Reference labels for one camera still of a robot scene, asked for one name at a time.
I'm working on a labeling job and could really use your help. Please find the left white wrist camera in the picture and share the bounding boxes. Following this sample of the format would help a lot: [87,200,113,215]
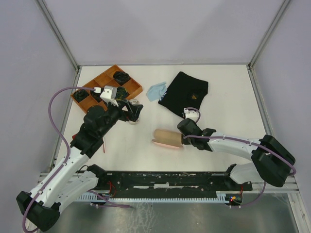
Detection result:
[94,85,119,107]

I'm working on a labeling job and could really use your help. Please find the pink glasses case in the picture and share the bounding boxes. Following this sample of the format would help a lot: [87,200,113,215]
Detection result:
[152,129,183,149]

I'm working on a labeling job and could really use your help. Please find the marble pattern glasses case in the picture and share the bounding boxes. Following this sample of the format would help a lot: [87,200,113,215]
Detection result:
[129,99,141,125]

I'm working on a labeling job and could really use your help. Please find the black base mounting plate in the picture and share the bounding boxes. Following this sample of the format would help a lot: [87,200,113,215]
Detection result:
[95,171,253,195]

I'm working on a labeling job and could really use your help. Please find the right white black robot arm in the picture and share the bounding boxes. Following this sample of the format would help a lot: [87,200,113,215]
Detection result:
[177,118,296,190]

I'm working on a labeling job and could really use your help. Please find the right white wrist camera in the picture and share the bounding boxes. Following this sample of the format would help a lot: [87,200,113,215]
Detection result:
[183,107,201,122]

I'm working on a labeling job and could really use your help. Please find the crumpled light blue cloth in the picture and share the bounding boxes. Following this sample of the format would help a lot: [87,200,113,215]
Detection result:
[146,82,167,101]

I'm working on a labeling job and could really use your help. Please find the left aluminium frame post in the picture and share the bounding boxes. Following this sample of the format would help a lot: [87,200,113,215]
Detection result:
[35,0,80,70]

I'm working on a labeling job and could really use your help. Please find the rolled black belt top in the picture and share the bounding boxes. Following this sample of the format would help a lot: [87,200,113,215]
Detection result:
[113,71,130,85]

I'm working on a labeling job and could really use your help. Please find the rolled black belt middle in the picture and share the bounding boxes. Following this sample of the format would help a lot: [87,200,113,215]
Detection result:
[90,87,102,102]

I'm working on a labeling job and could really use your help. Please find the rolled green black belt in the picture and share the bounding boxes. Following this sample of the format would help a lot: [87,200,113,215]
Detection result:
[73,89,89,103]

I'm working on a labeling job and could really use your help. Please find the red sunglasses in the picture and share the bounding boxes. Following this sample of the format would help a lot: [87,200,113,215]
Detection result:
[72,134,106,153]

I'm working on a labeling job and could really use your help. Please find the right aluminium frame post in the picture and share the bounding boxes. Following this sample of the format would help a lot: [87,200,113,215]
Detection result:
[248,0,292,69]

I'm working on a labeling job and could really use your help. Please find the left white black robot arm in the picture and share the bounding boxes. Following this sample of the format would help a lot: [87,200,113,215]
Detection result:
[16,100,143,232]

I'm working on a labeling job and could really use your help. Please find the black folded cloth pouch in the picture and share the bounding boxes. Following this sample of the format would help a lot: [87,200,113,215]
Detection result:
[158,71,208,118]

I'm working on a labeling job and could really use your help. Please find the rolled blue yellow belt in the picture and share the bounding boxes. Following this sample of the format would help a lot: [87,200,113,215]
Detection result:
[115,87,129,101]

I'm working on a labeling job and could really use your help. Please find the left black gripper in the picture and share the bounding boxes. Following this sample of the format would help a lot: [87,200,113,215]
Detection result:
[99,98,143,137]

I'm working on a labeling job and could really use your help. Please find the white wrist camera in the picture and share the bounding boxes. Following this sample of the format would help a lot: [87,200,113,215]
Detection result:
[94,85,119,107]
[183,107,201,122]

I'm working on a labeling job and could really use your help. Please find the wooden compartment tray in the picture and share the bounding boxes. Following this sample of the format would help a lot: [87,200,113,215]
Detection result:
[71,65,143,113]

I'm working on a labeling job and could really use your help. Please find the white slotted cable duct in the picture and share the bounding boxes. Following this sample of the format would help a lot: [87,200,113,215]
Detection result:
[77,190,241,202]

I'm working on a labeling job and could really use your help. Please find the aluminium frame post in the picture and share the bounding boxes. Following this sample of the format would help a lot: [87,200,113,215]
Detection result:
[35,0,80,70]
[248,0,292,69]

